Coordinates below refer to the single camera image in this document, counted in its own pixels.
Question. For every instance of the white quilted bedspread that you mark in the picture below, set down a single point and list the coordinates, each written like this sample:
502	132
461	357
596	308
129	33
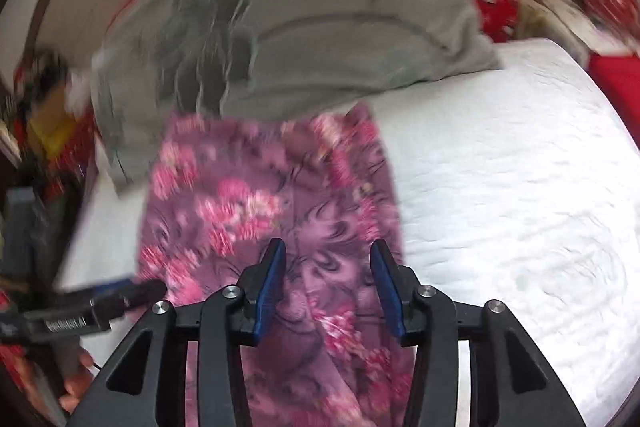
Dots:
500	182

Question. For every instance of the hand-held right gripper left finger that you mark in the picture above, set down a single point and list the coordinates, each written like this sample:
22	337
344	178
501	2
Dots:
267	297

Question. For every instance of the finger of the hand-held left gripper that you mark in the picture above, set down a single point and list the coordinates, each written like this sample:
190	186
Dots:
107	287
145	294

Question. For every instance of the yellow box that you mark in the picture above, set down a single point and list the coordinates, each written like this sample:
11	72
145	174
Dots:
47	132

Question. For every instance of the purple floral garment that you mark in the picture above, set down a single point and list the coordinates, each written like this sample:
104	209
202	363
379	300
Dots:
325	257

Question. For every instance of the person's left hand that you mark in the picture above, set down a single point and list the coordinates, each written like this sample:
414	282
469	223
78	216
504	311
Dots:
77	387

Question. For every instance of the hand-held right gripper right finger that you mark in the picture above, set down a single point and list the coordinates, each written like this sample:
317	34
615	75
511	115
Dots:
389	297

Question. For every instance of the cream printed cloth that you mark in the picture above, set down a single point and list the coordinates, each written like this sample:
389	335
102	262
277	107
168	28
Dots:
550	22

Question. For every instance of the grey floral pillow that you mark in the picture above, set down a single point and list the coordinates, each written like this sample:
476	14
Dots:
350	7

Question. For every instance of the red patterned cloth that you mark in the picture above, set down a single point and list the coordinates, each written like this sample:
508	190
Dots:
75	162

